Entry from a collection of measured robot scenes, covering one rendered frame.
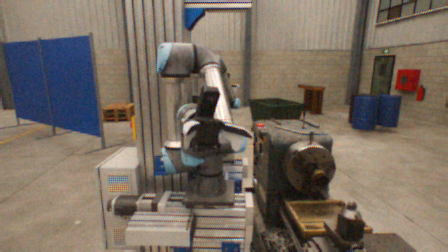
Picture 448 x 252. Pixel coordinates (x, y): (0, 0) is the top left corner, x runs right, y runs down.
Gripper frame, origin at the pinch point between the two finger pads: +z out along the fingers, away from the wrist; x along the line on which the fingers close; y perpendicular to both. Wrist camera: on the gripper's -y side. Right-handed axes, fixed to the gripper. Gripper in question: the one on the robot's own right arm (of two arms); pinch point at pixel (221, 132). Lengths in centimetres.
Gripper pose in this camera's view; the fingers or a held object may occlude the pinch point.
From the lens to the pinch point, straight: 54.5
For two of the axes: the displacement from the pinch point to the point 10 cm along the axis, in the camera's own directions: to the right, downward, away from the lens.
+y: -1.3, 9.8, 1.8
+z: 3.2, 2.1, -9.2
